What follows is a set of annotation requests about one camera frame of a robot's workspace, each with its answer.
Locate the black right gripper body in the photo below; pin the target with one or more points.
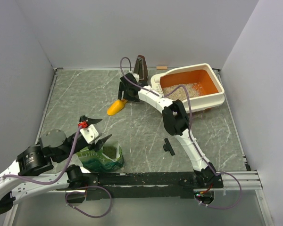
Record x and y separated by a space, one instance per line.
136 100

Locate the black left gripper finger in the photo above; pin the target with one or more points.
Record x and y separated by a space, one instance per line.
99 144
84 120

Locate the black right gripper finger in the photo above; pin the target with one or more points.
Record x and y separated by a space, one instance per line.
128 94
120 91

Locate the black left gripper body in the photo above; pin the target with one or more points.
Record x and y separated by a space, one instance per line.
80 145

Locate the yellow plastic scoop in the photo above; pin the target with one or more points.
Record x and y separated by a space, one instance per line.
116 107

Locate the green litter bag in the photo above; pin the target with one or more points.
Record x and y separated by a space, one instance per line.
108 159

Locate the black bag clip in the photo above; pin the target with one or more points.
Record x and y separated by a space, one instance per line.
167 147

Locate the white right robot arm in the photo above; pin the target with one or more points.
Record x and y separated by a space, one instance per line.
176 123

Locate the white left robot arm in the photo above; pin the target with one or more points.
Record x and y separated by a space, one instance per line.
45 166

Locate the beige litter in box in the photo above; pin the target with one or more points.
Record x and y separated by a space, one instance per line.
180 93

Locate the orange white litter box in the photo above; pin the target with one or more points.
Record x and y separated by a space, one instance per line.
205 89

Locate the brown wooden metronome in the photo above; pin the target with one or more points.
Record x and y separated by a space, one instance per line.
141 69

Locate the small wooden block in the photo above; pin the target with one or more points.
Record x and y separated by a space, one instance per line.
161 67

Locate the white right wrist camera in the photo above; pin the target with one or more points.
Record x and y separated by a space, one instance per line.
137 77

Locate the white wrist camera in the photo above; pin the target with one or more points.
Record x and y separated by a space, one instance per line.
91 133
137 77

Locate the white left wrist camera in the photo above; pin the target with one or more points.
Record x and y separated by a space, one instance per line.
91 133

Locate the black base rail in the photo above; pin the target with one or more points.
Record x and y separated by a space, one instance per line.
144 185

